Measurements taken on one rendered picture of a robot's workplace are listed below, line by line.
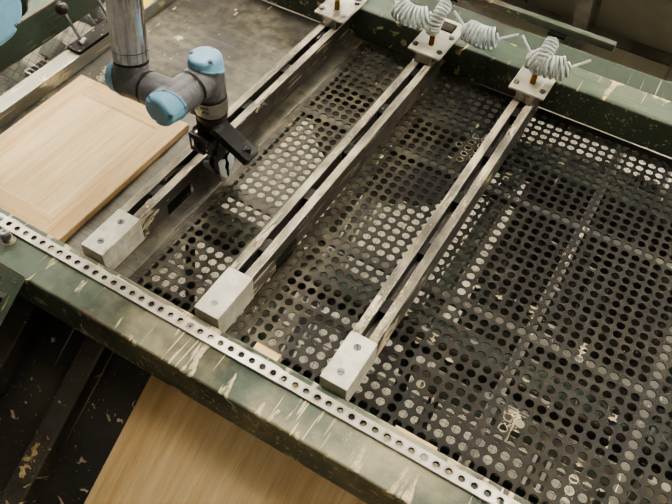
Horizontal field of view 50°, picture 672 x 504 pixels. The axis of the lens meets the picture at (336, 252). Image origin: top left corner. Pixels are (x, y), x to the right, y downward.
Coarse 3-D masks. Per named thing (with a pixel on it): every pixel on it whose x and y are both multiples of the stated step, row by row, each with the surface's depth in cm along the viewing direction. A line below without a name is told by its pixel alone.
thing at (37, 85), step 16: (160, 0) 225; (96, 48) 209; (48, 64) 202; (64, 64) 202; (80, 64) 206; (32, 80) 197; (48, 80) 198; (64, 80) 204; (0, 96) 192; (16, 96) 193; (32, 96) 196; (0, 112) 188; (16, 112) 193
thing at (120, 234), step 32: (352, 0) 216; (320, 32) 212; (288, 64) 202; (320, 64) 212; (256, 96) 195; (288, 96) 203; (256, 128) 194; (192, 160) 176; (160, 192) 169; (128, 224) 163; (96, 256) 159
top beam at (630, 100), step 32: (288, 0) 227; (320, 0) 221; (384, 0) 218; (352, 32) 223; (384, 32) 216; (416, 32) 210; (448, 64) 212; (480, 64) 206; (512, 64) 201; (576, 96) 197; (608, 96) 194; (640, 96) 195; (608, 128) 199; (640, 128) 194
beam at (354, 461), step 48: (0, 240) 161; (48, 288) 154; (96, 288) 154; (144, 288) 155; (96, 336) 156; (144, 336) 147; (192, 336) 148; (192, 384) 145; (240, 384) 141; (288, 432) 136; (336, 432) 136; (336, 480) 139; (384, 480) 131; (432, 480) 131
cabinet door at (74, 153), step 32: (64, 96) 197; (96, 96) 197; (32, 128) 188; (64, 128) 189; (96, 128) 190; (128, 128) 190; (160, 128) 190; (0, 160) 181; (32, 160) 182; (64, 160) 182; (96, 160) 183; (128, 160) 183; (0, 192) 174; (32, 192) 175; (64, 192) 175; (96, 192) 175; (32, 224) 168; (64, 224) 169
